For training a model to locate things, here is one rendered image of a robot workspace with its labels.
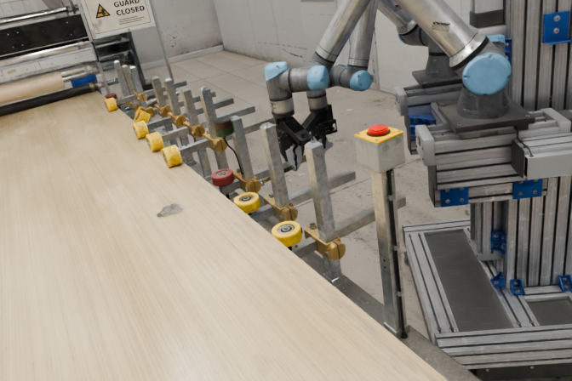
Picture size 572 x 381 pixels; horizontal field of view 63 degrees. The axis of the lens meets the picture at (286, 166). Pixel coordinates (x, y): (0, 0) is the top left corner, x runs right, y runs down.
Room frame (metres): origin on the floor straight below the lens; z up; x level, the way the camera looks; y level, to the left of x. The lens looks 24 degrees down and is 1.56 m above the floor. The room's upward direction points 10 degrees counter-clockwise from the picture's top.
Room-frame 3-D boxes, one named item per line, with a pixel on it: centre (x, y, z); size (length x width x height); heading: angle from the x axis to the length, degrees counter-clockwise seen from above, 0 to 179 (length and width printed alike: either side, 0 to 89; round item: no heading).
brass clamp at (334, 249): (1.12, -0.07, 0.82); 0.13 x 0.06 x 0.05; 26
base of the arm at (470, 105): (1.34, -0.63, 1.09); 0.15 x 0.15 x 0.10
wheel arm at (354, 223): (1.17, -0.15, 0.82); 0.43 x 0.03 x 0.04; 116
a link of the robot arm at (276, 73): (1.45, -0.03, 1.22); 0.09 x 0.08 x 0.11; 68
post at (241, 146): (1.54, 0.14, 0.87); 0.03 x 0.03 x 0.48; 26
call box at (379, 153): (0.86, -0.19, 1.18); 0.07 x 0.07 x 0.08; 26
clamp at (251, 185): (1.56, 0.16, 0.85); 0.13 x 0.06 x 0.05; 26
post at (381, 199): (0.86, -0.19, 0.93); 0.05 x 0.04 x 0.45; 26
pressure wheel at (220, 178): (1.54, 0.23, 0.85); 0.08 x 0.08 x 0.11
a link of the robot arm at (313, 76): (1.42, -0.12, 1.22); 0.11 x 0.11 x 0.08; 68
